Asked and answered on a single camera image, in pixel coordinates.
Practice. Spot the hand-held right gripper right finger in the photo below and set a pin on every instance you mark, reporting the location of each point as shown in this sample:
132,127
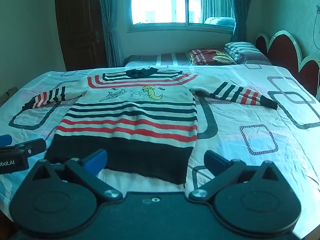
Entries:
215,161

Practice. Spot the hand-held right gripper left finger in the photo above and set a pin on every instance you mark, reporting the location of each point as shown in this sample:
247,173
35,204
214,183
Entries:
96,160

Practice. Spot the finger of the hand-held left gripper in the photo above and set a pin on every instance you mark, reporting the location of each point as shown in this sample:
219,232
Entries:
5,139
32,145

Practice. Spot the striped knitted sweater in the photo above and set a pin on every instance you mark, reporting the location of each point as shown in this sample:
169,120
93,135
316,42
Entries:
130,120

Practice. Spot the white patterned bed sheet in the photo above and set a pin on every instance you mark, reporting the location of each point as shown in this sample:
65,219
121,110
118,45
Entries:
250,120

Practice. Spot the dark red patterned pillow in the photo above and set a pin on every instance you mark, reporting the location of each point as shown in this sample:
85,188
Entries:
212,56

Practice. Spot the striped pillow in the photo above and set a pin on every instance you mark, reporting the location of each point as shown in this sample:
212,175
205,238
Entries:
241,50

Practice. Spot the folded striped blanket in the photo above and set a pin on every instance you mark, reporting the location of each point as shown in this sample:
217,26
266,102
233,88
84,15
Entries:
160,59

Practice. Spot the dark wooden door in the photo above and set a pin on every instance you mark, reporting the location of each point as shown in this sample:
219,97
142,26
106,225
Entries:
77,25

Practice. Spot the red scalloped headboard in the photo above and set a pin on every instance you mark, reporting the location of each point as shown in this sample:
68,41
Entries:
285,50

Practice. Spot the blue cushion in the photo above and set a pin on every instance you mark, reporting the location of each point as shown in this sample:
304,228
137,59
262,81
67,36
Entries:
220,21

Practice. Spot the blue curtain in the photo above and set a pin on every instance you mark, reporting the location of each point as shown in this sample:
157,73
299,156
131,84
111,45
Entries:
110,17
241,5

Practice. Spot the window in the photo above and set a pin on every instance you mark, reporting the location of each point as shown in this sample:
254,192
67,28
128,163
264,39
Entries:
160,2

